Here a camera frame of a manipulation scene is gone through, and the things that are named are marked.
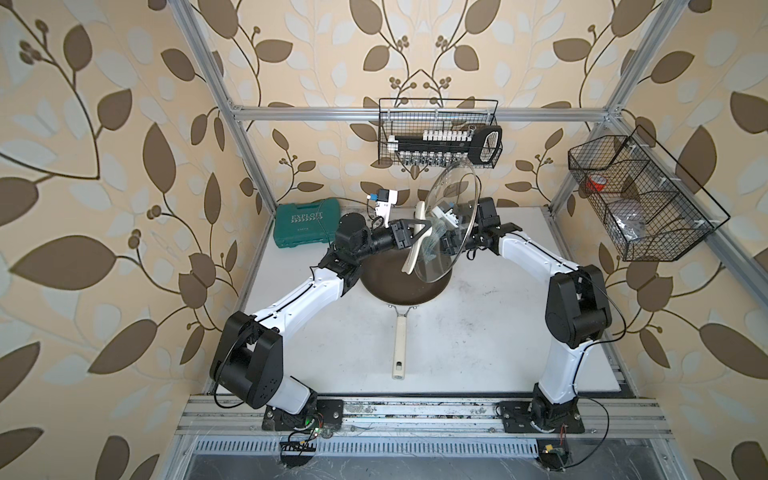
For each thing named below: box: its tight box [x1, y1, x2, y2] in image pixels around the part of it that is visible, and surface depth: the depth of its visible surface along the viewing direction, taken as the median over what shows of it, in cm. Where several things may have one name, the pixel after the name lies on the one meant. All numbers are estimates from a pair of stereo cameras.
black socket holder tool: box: [387, 125, 503, 167], surface depth 86 cm
